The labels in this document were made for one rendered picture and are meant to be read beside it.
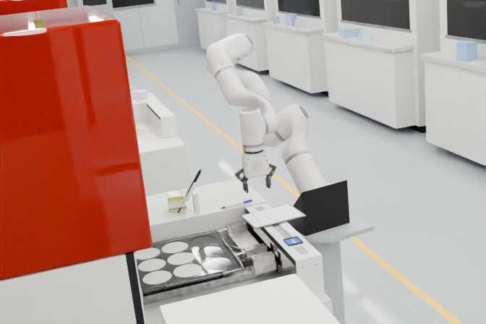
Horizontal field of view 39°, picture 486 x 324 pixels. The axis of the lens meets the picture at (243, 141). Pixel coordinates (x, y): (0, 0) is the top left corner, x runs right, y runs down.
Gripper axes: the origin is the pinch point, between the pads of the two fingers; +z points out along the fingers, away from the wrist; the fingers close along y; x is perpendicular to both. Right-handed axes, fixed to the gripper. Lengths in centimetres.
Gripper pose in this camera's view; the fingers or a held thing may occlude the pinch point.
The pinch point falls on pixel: (257, 187)
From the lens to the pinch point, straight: 267.2
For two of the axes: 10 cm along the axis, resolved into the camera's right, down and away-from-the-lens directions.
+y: 9.5, -1.7, 2.8
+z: 1.0, 9.6, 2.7
